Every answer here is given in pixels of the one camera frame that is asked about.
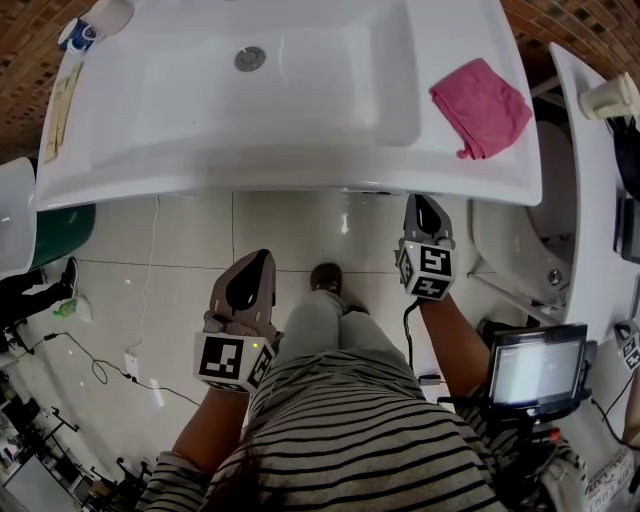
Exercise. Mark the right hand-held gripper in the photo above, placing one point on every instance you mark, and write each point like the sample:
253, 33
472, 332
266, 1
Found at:
432, 262

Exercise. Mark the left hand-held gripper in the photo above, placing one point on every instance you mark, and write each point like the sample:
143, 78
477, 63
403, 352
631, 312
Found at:
220, 357

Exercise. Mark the person's right forearm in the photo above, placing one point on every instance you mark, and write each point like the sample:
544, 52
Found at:
452, 345

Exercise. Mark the person's left forearm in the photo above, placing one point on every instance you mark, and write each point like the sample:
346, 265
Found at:
210, 430

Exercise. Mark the white power adapter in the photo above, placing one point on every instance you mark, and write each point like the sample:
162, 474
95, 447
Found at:
131, 364

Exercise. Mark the person's brown shoe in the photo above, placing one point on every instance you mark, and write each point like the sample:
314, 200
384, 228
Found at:
326, 276

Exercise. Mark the person's grey trousers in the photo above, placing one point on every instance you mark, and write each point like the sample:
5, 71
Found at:
340, 335

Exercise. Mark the black monitor screen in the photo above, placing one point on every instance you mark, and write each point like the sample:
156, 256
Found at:
535, 367

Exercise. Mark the green and white bag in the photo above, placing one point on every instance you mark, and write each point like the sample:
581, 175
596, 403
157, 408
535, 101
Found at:
74, 309

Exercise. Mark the striped shirt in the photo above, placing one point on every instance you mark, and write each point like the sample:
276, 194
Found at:
350, 440

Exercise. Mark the pink cloth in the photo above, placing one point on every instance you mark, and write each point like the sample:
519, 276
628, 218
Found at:
480, 107

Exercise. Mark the white table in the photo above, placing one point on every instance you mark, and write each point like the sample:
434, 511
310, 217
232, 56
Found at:
595, 200

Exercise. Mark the green tub base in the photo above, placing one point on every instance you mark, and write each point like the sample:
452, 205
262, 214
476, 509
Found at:
62, 235

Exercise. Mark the black stand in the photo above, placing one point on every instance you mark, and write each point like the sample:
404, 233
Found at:
630, 230

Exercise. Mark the spare hand-held gripper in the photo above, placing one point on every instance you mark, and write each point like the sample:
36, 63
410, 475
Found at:
631, 347

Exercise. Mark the white vanity cabinet with sink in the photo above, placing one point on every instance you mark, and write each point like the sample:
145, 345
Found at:
200, 130

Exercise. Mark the cream cup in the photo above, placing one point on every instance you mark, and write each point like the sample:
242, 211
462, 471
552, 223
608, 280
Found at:
607, 95

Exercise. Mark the white tub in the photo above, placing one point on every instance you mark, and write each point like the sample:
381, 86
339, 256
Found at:
15, 220

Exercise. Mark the chrome sink drain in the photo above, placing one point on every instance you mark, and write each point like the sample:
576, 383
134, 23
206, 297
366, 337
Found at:
249, 58

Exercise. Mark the beige comb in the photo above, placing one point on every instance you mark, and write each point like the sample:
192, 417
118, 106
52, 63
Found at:
60, 120

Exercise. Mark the blue and white cup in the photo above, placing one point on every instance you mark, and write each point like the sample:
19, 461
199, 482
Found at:
80, 36

